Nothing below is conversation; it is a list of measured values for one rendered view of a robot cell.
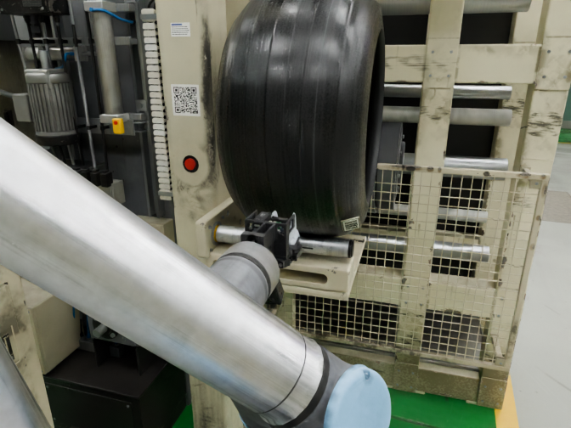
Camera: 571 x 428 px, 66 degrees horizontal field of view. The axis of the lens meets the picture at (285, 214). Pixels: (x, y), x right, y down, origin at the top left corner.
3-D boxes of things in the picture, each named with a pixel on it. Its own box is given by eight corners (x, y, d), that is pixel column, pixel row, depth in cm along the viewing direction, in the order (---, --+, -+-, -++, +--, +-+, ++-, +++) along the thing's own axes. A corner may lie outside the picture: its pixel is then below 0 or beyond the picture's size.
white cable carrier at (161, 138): (160, 199, 120) (140, 8, 104) (169, 194, 124) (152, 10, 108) (174, 200, 119) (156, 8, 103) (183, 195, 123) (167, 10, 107)
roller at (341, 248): (219, 237, 113) (212, 244, 109) (217, 221, 112) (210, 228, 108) (353, 253, 104) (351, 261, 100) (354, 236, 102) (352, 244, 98)
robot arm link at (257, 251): (271, 314, 61) (208, 304, 64) (281, 297, 66) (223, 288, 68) (271, 256, 58) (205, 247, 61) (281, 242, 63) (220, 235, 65)
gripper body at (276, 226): (297, 212, 74) (276, 239, 63) (296, 259, 76) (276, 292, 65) (255, 208, 76) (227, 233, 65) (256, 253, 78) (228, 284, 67)
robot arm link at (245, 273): (190, 378, 53) (149, 308, 51) (231, 322, 64) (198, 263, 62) (254, 360, 49) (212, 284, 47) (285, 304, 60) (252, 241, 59)
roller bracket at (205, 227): (196, 259, 107) (194, 222, 104) (253, 208, 143) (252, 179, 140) (209, 261, 107) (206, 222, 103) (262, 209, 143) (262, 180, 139)
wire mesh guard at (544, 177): (261, 329, 174) (257, 156, 150) (262, 326, 175) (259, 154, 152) (508, 372, 150) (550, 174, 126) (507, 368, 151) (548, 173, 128)
